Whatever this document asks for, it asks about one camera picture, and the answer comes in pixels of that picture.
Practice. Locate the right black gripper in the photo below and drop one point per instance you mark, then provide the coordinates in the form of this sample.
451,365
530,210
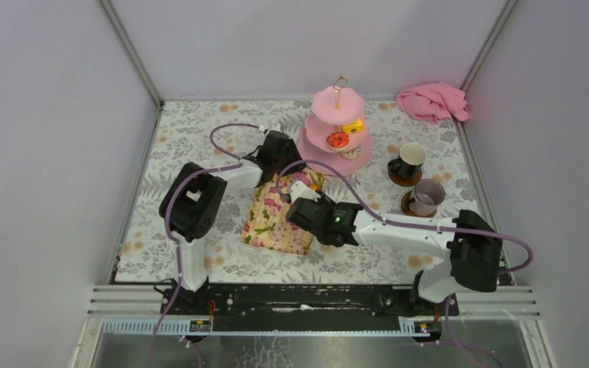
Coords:
324,201

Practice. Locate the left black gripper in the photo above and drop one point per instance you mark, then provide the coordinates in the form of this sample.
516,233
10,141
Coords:
284,154

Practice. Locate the red donut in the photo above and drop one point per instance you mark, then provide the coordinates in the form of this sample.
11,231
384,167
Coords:
337,141

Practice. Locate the floral dessert tray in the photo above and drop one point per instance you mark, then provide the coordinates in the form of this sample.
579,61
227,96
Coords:
267,226

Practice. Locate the pink three-tier cake stand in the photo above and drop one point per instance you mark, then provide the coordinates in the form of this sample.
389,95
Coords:
331,108

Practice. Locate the chocolate drizzle donut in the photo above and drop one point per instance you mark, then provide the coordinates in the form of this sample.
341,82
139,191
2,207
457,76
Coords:
351,154

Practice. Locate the brown wooden saucer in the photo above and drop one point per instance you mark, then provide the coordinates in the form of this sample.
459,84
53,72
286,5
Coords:
405,182
405,207

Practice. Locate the yellow roll cake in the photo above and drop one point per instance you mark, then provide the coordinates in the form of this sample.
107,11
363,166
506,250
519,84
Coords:
354,127

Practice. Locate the purple mug black handle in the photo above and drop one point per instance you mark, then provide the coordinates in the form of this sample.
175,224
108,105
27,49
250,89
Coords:
427,195

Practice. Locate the black mug white inside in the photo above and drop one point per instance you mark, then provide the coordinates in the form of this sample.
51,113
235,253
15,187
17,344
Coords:
408,164

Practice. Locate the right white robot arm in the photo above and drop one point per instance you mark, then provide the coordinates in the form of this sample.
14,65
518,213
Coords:
467,248

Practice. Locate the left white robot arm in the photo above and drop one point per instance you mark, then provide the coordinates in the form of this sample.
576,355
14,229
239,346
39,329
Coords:
192,202

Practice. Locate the floral tablecloth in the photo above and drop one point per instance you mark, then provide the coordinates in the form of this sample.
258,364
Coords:
210,133

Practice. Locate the pink cloth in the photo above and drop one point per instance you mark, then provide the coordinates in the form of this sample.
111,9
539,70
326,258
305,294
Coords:
434,102

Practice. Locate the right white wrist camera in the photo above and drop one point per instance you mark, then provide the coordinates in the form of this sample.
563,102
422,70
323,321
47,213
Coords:
299,190

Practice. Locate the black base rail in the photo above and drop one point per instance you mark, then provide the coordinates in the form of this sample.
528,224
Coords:
313,308

